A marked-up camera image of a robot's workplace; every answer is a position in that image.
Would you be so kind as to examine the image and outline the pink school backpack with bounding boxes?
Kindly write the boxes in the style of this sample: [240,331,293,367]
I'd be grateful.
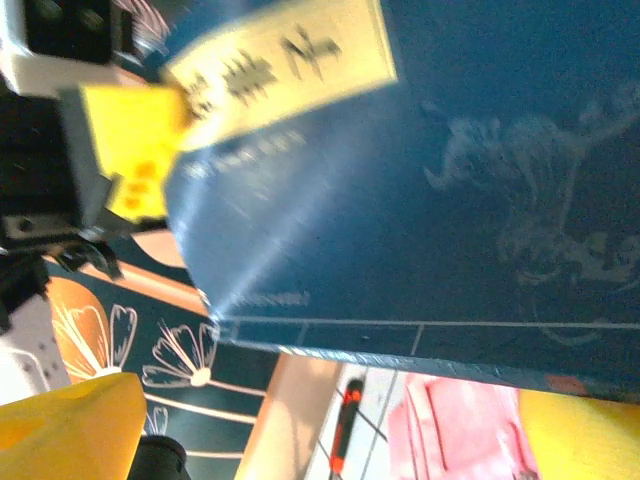
[386,372,542,480]

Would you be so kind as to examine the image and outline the orange and black utility knife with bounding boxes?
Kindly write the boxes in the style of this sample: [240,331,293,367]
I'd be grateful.
[328,378,365,476]

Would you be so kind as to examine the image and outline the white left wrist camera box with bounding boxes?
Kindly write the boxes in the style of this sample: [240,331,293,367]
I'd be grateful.
[0,0,122,99]

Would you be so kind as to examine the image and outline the blue book with cream label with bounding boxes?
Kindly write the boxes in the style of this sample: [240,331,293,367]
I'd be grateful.
[162,0,640,405]

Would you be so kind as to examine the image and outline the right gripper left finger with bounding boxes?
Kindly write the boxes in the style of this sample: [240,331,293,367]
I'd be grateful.
[0,372,147,480]

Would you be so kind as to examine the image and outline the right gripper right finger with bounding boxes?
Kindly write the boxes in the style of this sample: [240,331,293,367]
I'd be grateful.
[518,388,640,480]

